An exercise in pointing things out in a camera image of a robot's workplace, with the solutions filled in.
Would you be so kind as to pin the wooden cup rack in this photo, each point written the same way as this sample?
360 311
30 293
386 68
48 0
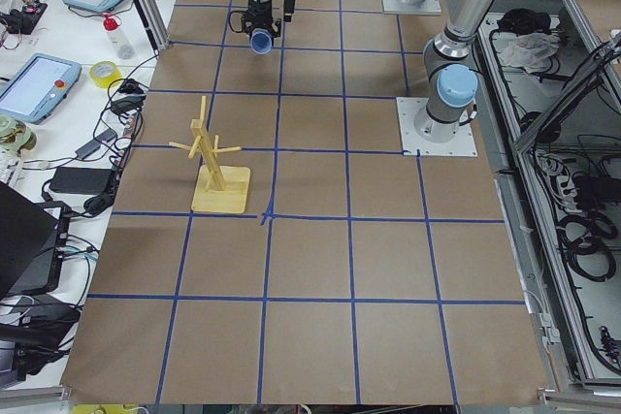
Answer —
219 188

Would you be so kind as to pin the red cap squeeze bottle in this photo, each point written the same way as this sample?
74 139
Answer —
120 42

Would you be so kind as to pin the crumpled white cloth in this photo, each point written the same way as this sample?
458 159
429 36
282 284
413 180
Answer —
531 52

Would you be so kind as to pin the teach pendant tablet near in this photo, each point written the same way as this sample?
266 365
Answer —
38 87

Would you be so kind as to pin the light blue plastic cup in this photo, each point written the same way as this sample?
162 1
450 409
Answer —
261 41

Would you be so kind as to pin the black laptop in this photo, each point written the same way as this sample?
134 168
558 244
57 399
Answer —
32 235

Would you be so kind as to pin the black power adapter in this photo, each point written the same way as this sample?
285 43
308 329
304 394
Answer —
80 180

